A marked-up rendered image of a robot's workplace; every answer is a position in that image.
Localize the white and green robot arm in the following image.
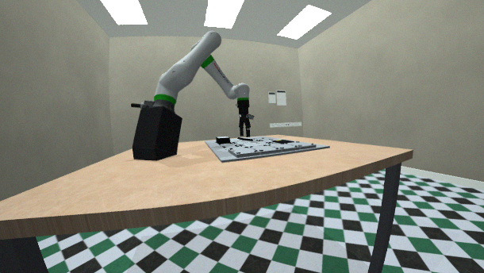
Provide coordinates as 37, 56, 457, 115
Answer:
131, 31, 250, 113

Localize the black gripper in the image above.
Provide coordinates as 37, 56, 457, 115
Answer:
239, 107, 251, 137

